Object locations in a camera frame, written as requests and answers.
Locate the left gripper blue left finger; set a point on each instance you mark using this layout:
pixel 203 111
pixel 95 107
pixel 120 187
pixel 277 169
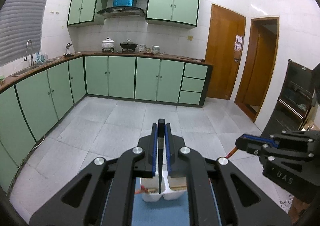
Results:
pixel 102 193

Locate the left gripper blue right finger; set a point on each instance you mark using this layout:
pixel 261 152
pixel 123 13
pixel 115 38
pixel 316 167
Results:
pixel 218 192

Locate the red and beige chopstick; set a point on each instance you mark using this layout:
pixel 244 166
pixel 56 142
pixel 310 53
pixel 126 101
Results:
pixel 142 189

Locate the green lower kitchen cabinets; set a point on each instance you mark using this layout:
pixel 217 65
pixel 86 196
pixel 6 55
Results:
pixel 34 101

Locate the chrome kitchen faucet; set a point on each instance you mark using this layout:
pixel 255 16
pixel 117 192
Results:
pixel 29 52

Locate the white double utensil holder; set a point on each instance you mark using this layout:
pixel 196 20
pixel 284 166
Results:
pixel 172 188

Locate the blue tablecloth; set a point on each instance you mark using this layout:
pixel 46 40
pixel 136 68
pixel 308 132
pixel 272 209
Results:
pixel 160 208

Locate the black glass cabinet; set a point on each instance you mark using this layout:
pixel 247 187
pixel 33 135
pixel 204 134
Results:
pixel 296 99

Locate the open wooden door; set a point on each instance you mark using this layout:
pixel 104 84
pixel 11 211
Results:
pixel 259 65

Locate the closed wooden door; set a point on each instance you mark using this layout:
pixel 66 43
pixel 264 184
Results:
pixel 224 49

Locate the white cooking pot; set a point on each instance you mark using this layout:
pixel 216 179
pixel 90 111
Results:
pixel 107 45

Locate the black wok with lid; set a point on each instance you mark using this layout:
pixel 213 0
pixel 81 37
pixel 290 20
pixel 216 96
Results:
pixel 128 46

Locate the blue range hood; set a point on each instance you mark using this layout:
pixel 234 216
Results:
pixel 122 8

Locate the grey window blind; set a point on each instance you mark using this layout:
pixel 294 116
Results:
pixel 20 20

